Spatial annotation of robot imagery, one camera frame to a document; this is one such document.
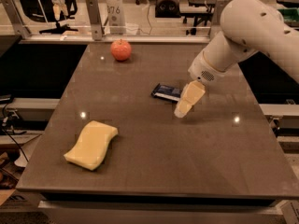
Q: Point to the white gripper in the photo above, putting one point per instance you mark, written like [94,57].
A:
[202,69]

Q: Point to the blue rxbar wrapper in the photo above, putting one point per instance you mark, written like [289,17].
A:
[165,92]

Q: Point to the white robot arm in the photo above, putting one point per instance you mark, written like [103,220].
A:
[246,27]

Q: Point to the yellow sponge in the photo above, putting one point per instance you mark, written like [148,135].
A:
[91,146]

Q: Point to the red apple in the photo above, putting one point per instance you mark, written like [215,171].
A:
[121,50]

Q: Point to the white numbered pillar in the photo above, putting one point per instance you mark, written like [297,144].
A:
[116,18]

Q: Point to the green plastic bin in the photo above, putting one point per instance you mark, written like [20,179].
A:
[290,16]

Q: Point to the right metal bracket post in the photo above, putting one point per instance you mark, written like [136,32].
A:
[215,23]

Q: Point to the metal bracket post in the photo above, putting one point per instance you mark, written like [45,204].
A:
[215,23]
[95,19]

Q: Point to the left metal bracket post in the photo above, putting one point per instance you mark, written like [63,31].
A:
[95,19]

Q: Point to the far left metal post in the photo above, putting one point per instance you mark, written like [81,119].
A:
[15,18]

